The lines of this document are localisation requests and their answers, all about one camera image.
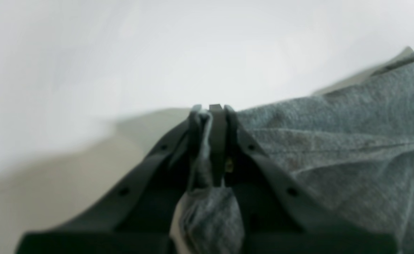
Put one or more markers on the grey t-shirt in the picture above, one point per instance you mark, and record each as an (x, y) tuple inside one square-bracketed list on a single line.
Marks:
[(352, 149)]

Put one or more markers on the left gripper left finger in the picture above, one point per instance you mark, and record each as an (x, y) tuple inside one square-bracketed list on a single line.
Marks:
[(135, 216)]

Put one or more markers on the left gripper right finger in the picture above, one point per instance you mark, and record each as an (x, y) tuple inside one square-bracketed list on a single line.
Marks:
[(278, 215)]

